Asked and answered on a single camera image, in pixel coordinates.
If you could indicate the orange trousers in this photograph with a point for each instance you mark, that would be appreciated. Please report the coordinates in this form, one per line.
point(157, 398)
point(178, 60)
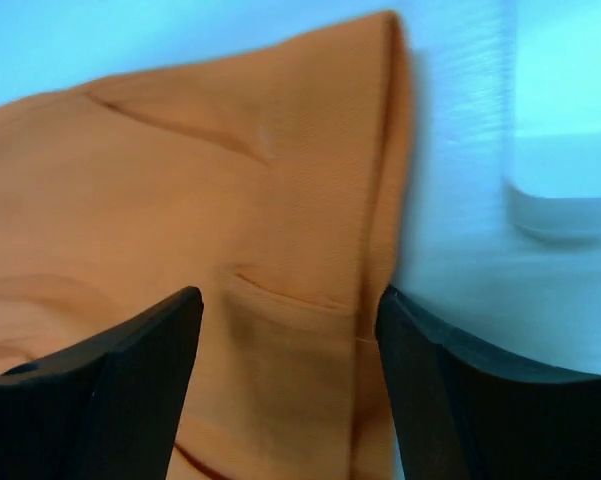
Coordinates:
point(273, 182)

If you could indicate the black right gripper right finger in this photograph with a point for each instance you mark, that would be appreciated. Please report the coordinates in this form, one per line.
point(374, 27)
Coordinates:
point(465, 409)

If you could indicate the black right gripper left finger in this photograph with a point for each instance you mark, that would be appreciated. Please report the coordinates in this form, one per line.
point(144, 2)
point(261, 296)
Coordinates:
point(107, 407)

